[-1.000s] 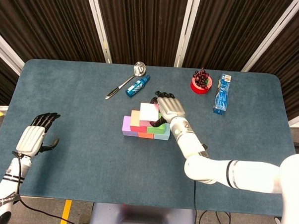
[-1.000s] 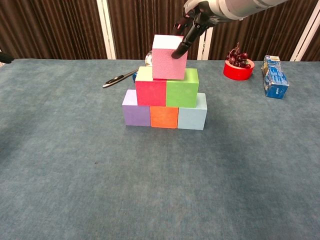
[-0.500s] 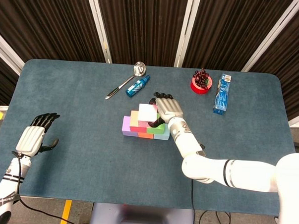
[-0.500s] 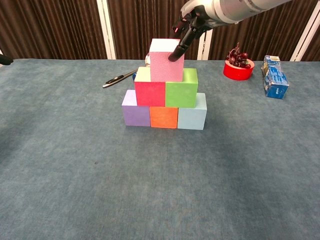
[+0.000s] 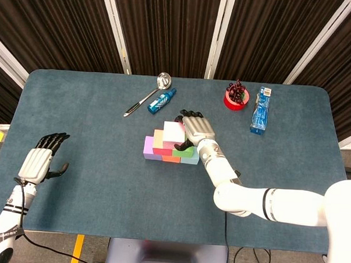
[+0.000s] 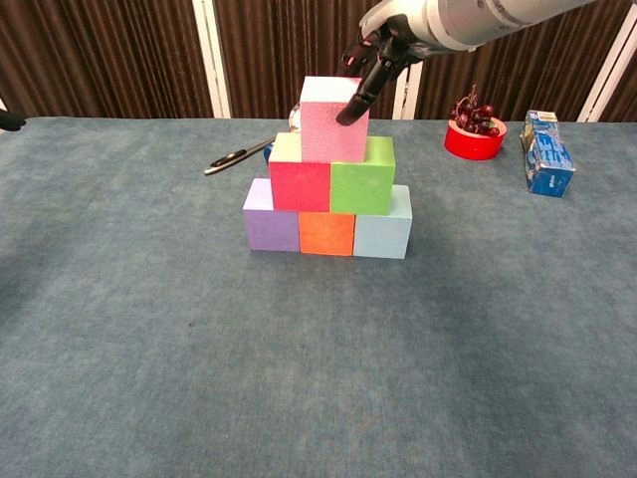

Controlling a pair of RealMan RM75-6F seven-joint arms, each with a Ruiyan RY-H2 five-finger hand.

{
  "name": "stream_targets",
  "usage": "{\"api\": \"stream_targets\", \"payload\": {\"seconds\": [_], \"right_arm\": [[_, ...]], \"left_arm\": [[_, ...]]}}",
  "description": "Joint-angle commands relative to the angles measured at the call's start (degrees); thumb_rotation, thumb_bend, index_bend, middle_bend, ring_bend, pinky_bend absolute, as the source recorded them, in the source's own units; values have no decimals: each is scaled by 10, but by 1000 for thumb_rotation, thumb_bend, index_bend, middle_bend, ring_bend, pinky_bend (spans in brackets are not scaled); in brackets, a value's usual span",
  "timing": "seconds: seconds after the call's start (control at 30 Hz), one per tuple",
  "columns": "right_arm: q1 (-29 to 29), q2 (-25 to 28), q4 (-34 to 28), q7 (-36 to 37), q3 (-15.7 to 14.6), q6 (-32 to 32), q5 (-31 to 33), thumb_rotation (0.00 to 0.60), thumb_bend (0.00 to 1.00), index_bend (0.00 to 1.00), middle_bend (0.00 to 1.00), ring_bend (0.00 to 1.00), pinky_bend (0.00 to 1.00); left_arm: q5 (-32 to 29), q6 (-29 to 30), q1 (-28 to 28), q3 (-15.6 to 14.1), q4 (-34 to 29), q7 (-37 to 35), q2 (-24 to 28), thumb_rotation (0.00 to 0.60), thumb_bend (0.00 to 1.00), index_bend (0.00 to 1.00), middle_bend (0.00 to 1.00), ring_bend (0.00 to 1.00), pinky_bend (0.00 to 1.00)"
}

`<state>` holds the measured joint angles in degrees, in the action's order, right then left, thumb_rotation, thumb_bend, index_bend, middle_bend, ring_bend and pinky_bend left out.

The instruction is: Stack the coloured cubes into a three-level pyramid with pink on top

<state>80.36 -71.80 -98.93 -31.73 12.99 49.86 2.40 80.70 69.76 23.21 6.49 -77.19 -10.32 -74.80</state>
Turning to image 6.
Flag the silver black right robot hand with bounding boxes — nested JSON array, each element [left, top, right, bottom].
[[335, 0, 439, 125]]

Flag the steel ladle with black handle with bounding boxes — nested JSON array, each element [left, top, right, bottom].
[[203, 101, 306, 176]]

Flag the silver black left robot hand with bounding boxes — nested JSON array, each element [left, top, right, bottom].
[[0, 110, 28, 132]]

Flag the red cube with beige face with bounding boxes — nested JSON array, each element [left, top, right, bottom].
[[269, 131, 333, 213]]

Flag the green foam cube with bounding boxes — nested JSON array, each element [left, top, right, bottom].
[[329, 135, 398, 216]]

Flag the orange cube with yellow face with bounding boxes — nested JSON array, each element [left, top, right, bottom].
[[298, 210, 356, 257]]

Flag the light blue foam cube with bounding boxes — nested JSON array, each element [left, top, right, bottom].
[[352, 184, 414, 260]]

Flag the blue-grey table cloth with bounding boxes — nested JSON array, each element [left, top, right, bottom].
[[0, 117, 637, 478]]

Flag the red bowl with grapes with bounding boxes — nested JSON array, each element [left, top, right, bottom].
[[443, 118, 509, 161]]

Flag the purple foam cube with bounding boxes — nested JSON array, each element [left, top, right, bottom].
[[242, 177, 302, 253]]

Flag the blue plastic packet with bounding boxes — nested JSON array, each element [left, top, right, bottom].
[[519, 110, 577, 195]]

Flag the pink cube with white face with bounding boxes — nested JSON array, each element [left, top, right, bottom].
[[300, 76, 370, 164]]

